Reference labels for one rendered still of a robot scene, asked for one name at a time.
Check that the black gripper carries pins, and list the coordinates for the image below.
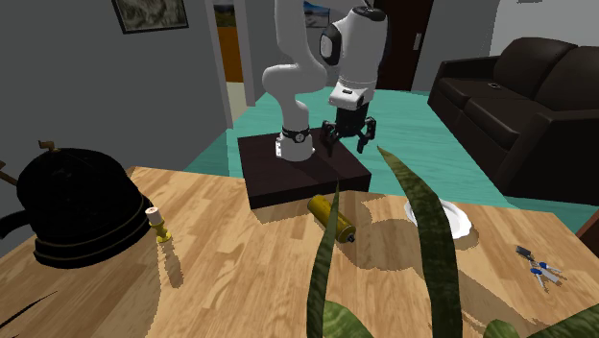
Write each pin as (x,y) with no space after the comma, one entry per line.
(350,120)

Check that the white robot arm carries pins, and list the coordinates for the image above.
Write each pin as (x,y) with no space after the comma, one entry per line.
(292,75)

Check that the teal rug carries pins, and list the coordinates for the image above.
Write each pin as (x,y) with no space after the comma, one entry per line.
(421,140)

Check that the dark robot stand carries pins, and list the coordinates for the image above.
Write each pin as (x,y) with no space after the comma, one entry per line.
(290,180)

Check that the yellow bottle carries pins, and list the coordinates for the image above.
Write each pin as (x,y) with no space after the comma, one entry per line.
(322,207)

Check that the dark brown door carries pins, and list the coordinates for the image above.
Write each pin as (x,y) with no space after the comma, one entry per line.
(402,47)

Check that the green striped leaf plant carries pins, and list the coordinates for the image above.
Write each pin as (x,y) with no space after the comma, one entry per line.
(435,234)

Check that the white plate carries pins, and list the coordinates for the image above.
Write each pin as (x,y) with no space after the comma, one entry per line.
(457,220)

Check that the dark brown sofa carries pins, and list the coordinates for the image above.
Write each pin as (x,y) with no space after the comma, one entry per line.
(529,117)

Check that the wooden table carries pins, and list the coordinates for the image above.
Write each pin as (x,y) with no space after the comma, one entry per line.
(234,281)

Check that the yellow candlestick with white candle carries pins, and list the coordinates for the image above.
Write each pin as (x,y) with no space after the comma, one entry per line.
(159,228)

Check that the keyring with blue keys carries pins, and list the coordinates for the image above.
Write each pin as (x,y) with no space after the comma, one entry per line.
(540,271)

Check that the blue wall picture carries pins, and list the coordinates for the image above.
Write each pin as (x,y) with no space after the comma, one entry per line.
(314,16)

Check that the dark framed wall picture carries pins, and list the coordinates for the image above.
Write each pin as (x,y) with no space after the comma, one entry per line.
(149,14)

